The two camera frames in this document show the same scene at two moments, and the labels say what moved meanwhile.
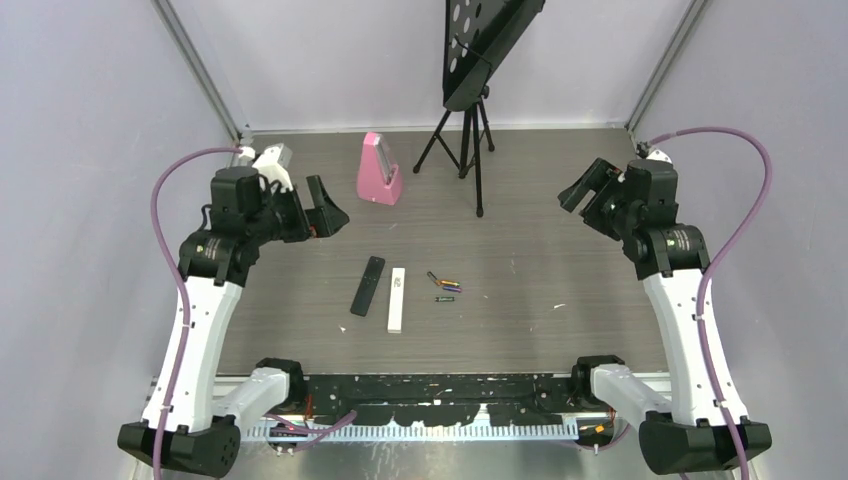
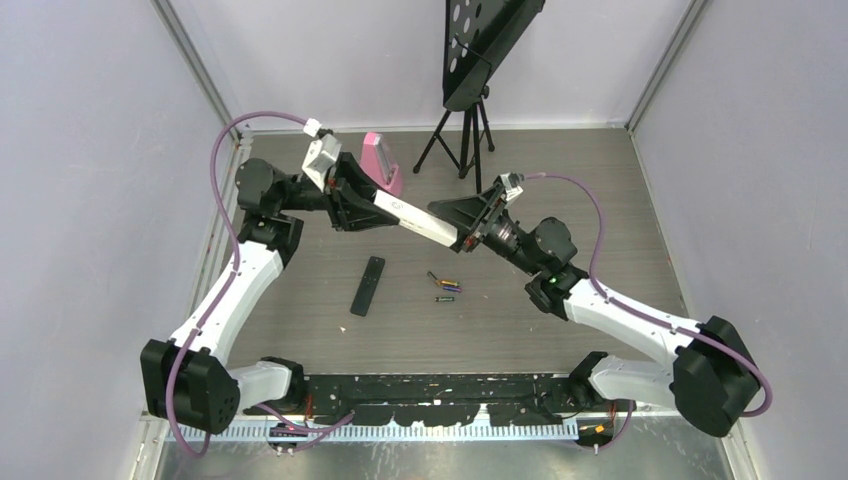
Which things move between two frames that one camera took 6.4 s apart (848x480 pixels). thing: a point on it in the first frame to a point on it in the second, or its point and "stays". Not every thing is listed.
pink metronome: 378,178 stays
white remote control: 396,301 to 418,218
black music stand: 479,35 stays
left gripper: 321,221 to 349,196
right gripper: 602,177 to 463,214
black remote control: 368,285 stays
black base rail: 505,400 stays
